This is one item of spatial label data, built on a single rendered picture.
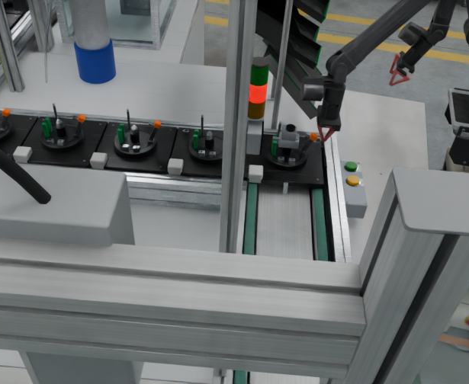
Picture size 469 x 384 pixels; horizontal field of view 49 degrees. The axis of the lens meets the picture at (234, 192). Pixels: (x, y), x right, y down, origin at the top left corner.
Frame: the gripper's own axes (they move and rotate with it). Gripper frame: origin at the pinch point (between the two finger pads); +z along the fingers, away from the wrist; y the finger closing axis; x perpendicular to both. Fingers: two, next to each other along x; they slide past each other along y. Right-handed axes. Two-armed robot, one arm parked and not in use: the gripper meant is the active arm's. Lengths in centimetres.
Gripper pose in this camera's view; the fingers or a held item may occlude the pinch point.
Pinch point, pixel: (323, 139)
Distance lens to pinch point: 167.4
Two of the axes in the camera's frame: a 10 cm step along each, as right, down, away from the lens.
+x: 10.0, 0.9, 0.0
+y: -0.6, 6.7, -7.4
